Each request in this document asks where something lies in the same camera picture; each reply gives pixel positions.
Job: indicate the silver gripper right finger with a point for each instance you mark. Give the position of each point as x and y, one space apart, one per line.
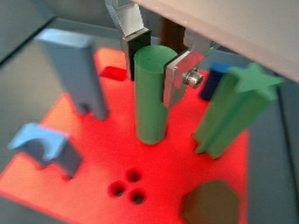
181 70

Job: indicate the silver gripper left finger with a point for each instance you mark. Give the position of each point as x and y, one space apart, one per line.
127 18

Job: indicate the green round cylinder peg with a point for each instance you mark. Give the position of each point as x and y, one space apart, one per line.
151 112

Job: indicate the red peg board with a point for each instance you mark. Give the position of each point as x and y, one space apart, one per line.
130 183

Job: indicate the dark blue peg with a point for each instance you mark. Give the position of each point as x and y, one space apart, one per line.
217 71

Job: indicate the tall dark brown peg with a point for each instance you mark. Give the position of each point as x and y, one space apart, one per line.
171 35

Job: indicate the green star peg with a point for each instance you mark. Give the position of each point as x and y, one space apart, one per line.
243 95

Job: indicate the tall light blue peg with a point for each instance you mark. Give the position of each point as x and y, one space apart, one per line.
70 51

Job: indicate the short light blue arch peg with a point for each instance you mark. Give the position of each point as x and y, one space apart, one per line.
48 147

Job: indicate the short brown hexagon peg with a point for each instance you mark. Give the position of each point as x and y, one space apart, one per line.
213 203

